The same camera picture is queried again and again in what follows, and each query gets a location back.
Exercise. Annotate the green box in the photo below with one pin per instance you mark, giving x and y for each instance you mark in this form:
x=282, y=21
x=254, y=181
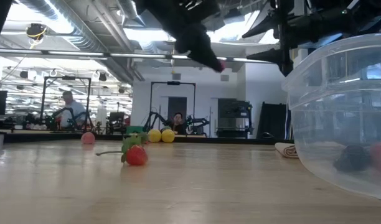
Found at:
x=134, y=129

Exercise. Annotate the ceiling strip light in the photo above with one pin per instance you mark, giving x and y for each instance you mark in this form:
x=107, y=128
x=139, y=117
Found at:
x=238, y=59
x=179, y=57
x=137, y=55
x=75, y=53

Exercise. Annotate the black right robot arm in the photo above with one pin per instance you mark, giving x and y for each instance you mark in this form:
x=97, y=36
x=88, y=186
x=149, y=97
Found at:
x=374, y=15

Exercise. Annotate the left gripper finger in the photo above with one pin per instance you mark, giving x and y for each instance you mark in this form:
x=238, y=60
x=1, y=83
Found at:
x=196, y=40

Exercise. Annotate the red strawberry long stem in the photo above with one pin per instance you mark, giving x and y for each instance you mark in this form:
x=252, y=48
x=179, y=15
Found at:
x=136, y=155

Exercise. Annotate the person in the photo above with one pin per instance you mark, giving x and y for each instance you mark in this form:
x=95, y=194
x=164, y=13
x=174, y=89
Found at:
x=178, y=124
x=73, y=109

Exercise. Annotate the grey door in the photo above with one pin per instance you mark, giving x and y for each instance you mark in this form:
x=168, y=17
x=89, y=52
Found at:
x=177, y=104

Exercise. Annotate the clear plastic tupperware container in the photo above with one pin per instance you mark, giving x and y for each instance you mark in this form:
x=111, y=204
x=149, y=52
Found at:
x=333, y=109

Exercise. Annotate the black background gantry frame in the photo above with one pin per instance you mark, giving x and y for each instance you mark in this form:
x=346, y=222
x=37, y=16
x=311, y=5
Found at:
x=173, y=83
x=43, y=102

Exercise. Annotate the black panel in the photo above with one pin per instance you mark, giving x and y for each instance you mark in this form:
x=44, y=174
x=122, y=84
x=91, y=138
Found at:
x=271, y=119

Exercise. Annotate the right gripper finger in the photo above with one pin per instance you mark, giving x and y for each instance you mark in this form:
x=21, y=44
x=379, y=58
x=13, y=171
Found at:
x=266, y=26
x=268, y=56

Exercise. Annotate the yellow lemon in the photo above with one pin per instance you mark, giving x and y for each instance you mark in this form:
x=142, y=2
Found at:
x=154, y=136
x=168, y=136

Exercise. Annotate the black equipment rack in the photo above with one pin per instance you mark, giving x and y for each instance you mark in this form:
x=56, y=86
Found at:
x=234, y=118

